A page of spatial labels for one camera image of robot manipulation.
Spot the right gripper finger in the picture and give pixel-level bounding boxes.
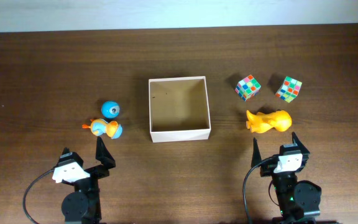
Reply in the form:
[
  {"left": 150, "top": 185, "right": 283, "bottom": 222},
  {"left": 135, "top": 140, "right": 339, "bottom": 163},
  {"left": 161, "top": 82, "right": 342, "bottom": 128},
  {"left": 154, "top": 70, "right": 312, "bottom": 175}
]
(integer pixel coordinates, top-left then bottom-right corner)
[
  {"left": 279, "top": 132, "right": 310, "bottom": 164},
  {"left": 251, "top": 138, "right": 262, "bottom": 167}
]

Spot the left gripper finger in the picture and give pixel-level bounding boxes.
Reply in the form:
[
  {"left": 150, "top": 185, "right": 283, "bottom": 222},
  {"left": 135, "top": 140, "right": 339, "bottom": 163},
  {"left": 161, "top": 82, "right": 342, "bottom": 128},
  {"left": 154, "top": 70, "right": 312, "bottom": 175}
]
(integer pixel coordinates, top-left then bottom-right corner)
[
  {"left": 57, "top": 147, "right": 83, "bottom": 167},
  {"left": 95, "top": 137, "right": 116, "bottom": 169}
]

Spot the Rubik's cube one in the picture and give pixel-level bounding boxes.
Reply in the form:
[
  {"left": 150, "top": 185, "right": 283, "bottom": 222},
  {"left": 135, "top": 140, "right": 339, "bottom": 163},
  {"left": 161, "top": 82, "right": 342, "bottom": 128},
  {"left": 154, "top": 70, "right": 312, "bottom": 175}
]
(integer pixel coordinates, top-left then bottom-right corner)
[
  {"left": 234, "top": 75, "right": 261, "bottom": 101},
  {"left": 275, "top": 77, "right": 303, "bottom": 103}
]

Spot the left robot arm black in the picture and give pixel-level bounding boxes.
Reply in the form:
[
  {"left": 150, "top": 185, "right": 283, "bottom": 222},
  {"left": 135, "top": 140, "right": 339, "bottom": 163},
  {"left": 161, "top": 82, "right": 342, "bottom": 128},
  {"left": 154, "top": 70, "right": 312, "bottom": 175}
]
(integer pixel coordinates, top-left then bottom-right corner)
[{"left": 52, "top": 137, "right": 116, "bottom": 224}]

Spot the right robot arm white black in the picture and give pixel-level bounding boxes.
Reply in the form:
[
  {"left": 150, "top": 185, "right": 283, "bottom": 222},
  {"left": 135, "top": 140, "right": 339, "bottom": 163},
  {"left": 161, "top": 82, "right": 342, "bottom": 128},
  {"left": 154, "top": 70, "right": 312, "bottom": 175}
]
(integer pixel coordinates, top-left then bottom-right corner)
[{"left": 251, "top": 133, "right": 322, "bottom": 224}]

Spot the orange blue duck toy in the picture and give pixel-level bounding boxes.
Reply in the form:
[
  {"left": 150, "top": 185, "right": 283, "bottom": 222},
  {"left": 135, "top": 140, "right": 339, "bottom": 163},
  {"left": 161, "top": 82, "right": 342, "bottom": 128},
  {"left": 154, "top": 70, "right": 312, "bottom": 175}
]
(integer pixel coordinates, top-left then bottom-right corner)
[{"left": 82, "top": 119, "right": 123, "bottom": 139}]

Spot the yellow rubber duck toy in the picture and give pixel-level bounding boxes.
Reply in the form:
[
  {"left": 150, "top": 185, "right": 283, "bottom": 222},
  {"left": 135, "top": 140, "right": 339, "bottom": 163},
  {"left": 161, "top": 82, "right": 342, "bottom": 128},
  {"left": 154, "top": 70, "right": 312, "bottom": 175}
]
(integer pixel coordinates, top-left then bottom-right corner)
[{"left": 246, "top": 110, "right": 292, "bottom": 134}]

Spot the blue ball toy with eye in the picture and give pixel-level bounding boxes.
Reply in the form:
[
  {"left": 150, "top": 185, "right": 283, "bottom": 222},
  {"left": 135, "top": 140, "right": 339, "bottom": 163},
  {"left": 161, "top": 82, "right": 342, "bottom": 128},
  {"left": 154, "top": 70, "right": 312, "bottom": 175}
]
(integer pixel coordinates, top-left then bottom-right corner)
[{"left": 101, "top": 101, "right": 121, "bottom": 119}]

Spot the white cardboard box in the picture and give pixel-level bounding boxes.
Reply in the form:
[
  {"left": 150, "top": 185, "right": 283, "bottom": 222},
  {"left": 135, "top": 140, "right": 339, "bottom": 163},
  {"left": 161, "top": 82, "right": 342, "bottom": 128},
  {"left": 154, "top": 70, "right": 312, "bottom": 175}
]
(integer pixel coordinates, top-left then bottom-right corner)
[{"left": 149, "top": 76, "right": 211, "bottom": 143}]

